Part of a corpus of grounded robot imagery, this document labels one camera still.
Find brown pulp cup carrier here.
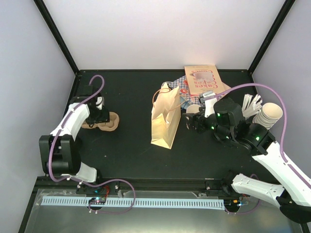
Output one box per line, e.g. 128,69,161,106
81,112,120,132

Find kraft paper bag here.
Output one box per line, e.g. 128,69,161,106
151,83,181,149

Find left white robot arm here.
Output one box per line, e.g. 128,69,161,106
39,94,110,194

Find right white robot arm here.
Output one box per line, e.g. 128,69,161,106
183,99,311,224

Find light blue paper bag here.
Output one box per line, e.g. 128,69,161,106
180,101,190,110

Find blue checkered paper bag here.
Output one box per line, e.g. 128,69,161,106
165,75,224,106

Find pink cakes paper bag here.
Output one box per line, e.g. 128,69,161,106
184,65,230,96

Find white stirrer packets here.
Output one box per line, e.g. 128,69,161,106
242,94,262,119

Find small circuit board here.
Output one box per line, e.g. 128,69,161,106
88,197,106,205

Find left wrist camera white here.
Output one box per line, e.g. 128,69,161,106
96,97,104,110

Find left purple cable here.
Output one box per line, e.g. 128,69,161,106
48,74,105,183

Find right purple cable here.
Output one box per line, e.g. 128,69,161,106
204,83,311,190

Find light blue cable duct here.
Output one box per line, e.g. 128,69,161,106
41,196,225,210

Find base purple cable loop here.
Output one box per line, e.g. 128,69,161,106
80,178,136,216

